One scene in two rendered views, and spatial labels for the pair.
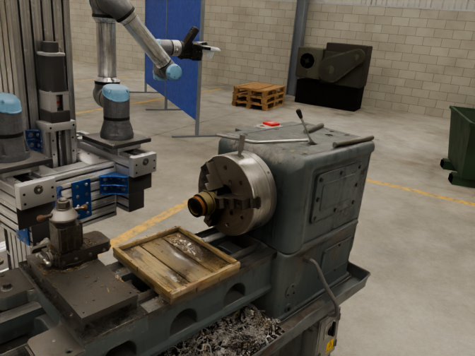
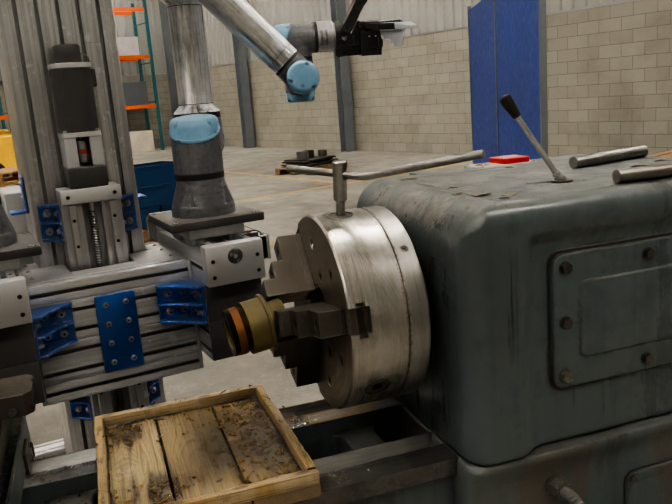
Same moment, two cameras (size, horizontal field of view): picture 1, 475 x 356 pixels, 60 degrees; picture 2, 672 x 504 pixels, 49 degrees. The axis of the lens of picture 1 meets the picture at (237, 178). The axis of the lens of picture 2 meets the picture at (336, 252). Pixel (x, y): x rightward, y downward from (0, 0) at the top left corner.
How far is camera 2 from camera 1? 0.75 m
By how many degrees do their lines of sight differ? 28
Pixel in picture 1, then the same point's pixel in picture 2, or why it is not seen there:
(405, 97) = not seen: outside the picture
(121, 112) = (198, 163)
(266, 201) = (390, 319)
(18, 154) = not seen: outside the picture
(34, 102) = (52, 155)
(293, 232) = (484, 405)
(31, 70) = (42, 99)
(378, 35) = not seen: outside the picture
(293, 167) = (459, 231)
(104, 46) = (180, 49)
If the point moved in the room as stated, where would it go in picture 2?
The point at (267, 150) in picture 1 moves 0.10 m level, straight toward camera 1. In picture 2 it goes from (424, 201) to (396, 212)
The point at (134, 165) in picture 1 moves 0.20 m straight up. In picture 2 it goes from (208, 262) to (197, 170)
